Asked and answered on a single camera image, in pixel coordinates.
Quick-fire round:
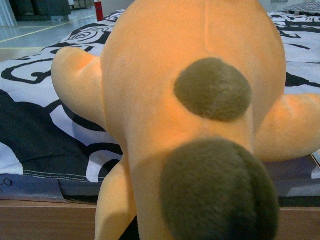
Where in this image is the orange plush toy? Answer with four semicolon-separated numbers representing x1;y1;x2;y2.
51;0;320;240

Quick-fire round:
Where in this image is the black and white bedsheet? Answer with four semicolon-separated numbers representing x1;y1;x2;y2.
0;9;320;183

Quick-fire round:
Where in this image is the red fire extinguisher box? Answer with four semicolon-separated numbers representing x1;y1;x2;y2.
94;0;104;22

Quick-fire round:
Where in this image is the dark office counter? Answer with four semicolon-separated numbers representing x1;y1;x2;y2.
10;0;71;21

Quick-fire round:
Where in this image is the white curtain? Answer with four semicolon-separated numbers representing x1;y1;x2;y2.
0;0;18;27

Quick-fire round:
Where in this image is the wooden bed frame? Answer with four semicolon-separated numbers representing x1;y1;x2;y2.
0;172;320;240

